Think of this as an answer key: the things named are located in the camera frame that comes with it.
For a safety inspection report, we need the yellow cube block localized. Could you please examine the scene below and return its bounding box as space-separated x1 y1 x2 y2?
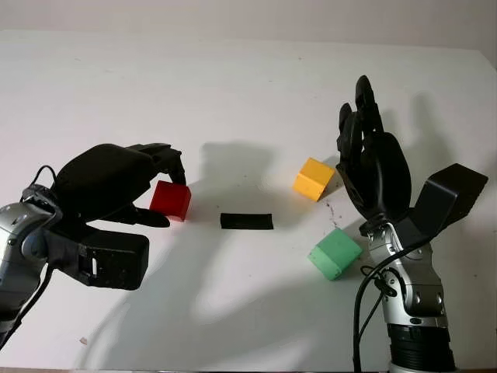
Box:
293 157 336 203

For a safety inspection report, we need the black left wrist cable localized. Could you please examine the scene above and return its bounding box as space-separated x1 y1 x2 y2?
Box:
0 165 59 345

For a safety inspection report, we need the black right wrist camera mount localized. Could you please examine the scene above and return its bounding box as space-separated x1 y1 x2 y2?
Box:
395 162 489 245

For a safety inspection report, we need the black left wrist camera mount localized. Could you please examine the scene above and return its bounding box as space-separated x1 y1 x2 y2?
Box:
42 223 151 291

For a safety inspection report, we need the green cube block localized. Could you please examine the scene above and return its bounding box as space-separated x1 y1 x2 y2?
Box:
307 228 364 282

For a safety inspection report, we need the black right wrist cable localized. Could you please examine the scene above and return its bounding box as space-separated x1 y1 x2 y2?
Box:
351 236 432 373

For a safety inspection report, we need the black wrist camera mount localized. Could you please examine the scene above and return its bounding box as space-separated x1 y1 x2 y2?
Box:
42 223 151 291
395 162 489 245

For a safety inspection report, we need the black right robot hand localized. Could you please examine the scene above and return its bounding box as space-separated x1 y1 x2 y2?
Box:
335 75 413 226

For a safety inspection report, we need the red cube block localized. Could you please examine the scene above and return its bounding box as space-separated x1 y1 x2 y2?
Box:
149 180 193 223

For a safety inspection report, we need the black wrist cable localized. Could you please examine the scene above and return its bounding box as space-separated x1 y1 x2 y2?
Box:
351 236 432 373
0 165 59 345

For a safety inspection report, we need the black tape strip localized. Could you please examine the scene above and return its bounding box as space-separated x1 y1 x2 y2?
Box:
219 212 275 232

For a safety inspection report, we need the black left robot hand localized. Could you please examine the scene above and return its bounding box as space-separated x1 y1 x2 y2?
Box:
52 142 186 229

